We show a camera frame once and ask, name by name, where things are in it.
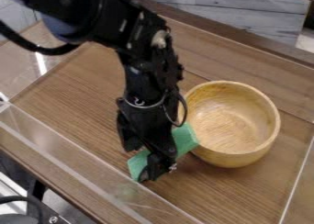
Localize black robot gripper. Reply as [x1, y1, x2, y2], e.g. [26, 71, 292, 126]
[116, 94, 180, 182]

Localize green rectangular block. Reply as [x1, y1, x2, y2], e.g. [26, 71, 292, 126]
[127, 123, 199, 183]

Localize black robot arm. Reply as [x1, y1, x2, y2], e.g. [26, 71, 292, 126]
[0, 0, 185, 182]

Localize light wooden bowl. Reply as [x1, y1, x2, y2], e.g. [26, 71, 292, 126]
[179, 81, 280, 168]

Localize black metal table leg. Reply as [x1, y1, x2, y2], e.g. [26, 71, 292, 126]
[26, 180, 48, 201]

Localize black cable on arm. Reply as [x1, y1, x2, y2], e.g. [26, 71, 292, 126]
[160, 91, 188, 129]

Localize clear acrylic tray wall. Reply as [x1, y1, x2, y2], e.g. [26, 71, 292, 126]
[0, 19, 314, 224]

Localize black cable under table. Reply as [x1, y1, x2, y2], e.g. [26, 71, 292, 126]
[0, 196, 41, 224]

